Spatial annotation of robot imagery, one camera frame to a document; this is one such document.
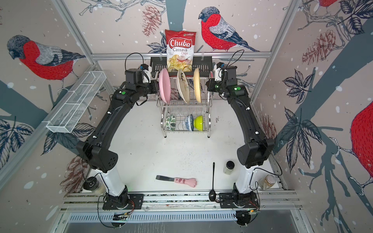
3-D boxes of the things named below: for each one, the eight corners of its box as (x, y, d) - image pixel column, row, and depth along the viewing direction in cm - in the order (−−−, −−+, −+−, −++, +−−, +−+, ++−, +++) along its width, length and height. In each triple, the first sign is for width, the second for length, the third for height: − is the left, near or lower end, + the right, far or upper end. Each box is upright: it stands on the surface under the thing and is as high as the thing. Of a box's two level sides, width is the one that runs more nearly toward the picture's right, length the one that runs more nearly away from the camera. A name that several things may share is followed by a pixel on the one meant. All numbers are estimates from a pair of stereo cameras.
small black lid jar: (223, 174, 84) (226, 168, 76) (222, 166, 87) (225, 160, 79) (231, 174, 84) (235, 168, 76) (230, 166, 87) (234, 160, 79)
